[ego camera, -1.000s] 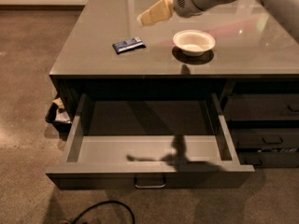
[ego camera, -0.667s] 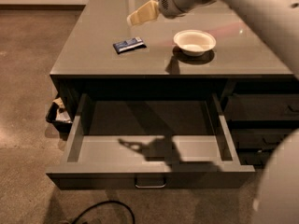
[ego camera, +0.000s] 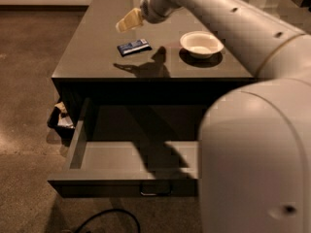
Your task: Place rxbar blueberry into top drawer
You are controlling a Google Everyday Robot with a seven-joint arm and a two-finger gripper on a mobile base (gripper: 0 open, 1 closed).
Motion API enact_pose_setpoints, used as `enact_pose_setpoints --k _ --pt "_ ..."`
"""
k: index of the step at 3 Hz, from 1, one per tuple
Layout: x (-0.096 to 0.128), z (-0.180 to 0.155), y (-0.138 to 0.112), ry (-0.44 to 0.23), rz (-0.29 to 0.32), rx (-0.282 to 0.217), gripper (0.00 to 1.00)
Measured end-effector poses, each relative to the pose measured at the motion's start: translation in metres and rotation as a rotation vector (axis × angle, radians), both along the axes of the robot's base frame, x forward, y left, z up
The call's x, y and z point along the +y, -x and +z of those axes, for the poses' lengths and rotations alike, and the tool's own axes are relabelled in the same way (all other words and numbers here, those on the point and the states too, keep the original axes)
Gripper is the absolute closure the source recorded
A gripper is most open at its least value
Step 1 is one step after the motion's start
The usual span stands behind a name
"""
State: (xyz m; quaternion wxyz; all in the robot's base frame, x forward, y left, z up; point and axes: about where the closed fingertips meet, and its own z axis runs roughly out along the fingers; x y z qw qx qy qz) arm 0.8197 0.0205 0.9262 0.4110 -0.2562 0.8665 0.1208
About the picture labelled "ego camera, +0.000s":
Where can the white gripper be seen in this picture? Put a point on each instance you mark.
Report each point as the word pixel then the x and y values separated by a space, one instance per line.
pixel 153 8

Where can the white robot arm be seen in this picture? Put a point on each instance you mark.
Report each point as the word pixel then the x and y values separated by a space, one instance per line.
pixel 255 141

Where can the open grey top drawer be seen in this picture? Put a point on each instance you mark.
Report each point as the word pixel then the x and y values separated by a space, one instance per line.
pixel 117 148

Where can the grey cabinet counter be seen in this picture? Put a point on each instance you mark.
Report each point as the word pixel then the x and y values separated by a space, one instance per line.
pixel 187 52

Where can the white paper bowl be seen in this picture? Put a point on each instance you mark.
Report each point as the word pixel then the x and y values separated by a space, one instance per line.
pixel 201 44

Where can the black bin with trash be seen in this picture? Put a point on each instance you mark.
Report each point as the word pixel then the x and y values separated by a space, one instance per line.
pixel 60 121

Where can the silver drawer handle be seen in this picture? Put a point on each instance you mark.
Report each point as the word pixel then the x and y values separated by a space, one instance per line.
pixel 155 190

